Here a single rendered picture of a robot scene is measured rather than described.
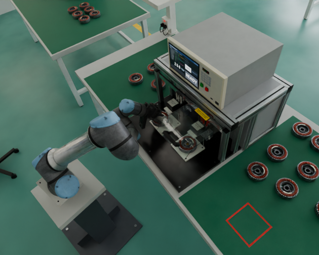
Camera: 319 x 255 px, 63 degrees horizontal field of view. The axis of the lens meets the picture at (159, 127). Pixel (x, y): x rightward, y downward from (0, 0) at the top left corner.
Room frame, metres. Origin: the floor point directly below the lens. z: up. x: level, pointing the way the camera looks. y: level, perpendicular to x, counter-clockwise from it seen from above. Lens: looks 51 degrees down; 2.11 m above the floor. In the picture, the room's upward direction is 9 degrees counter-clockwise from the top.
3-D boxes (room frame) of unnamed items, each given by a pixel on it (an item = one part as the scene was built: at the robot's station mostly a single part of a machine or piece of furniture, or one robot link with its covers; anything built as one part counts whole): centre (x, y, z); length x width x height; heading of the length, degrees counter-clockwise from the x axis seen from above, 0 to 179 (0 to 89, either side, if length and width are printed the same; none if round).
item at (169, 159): (0.99, -0.11, 0.76); 0.64 x 0.47 x 0.02; 28
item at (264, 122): (0.88, -0.60, 0.91); 0.28 x 0.03 x 0.32; 118
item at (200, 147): (0.88, -0.15, 0.78); 0.15 x 0.15 x 0.01; 28
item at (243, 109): (1.13, -0.38, 1.09); 0.68 x 0.44 x 0.05; 28
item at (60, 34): (3.18, 0.83, 0.37); 1.85 x 1.10 x 0.75; 28
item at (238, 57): (1.12, -0.39, 1.22); 0.44 x 0.39 x 0.20; 28
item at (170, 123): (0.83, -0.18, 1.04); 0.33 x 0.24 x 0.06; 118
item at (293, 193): (0.52, -0.61, 0.77); 0.11 x 0.11 x 0.04
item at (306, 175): (0.60, -0.77, 0.77); 0.11 x 0.11 x 0.04
